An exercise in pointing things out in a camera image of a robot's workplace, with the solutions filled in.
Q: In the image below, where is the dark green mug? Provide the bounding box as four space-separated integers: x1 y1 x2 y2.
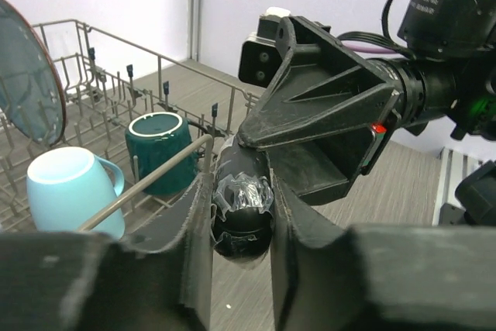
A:
125 112 198 195

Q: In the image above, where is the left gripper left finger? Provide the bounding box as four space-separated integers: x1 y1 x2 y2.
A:
1 174 212 330

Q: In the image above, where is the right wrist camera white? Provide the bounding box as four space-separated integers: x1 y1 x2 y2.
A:
238 6 291 88

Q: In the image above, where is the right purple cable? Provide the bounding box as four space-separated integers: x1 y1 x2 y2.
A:
340 40 392 55

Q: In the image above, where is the metal wire dish rack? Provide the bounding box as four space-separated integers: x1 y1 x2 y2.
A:
0 19 264 233

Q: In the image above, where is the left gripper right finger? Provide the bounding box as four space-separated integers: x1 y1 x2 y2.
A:
270 176 495 330

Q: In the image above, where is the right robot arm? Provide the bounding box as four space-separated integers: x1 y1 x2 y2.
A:
237 0 495 205

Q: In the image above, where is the dark teal plate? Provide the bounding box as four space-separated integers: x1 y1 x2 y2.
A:
1 0 67 146

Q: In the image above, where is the light blue mug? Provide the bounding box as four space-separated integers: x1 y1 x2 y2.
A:
26 147 125 232

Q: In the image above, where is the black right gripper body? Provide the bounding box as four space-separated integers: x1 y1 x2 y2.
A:
238 16 398 205

